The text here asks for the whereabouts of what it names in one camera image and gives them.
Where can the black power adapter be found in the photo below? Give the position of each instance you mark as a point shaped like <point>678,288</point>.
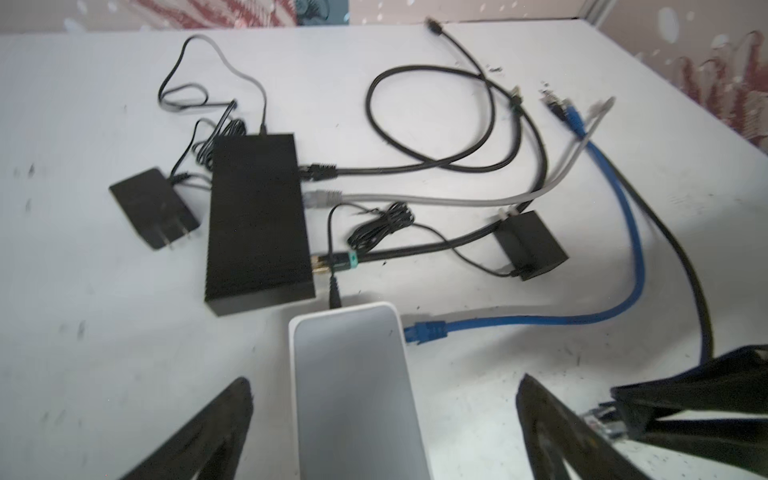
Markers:
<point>153,207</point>

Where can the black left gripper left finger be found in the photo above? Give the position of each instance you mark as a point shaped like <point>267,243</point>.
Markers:
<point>209,446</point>

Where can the small black adapter block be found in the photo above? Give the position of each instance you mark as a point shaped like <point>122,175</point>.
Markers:
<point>529,245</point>

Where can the black network switch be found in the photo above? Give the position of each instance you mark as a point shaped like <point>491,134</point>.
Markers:
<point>258,249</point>

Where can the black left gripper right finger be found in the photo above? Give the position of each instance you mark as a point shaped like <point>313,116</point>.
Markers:
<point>557,440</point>

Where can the black ethernet cable long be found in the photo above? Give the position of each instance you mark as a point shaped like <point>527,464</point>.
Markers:
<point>702,309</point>

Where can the white grey flat device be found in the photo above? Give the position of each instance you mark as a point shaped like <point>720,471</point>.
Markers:
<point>353,405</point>

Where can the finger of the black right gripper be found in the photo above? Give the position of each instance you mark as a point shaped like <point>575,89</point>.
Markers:
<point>740,443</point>
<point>735,382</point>

